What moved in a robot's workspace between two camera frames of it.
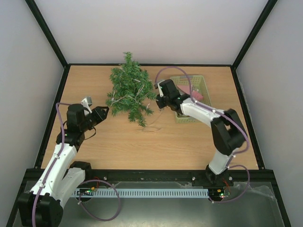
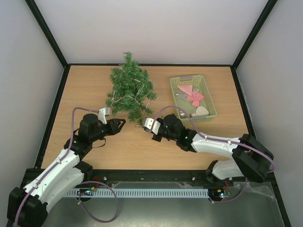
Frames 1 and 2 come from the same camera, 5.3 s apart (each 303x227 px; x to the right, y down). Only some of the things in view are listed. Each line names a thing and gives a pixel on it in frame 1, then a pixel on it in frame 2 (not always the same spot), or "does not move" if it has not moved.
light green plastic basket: [194, 87] does not move
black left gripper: [100, 115] -> [114, 126]
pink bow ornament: [197, 95] does not move
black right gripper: [160, 101] -> [156, 134]
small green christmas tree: [131, 90] does not move
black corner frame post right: [268, 8] does not move
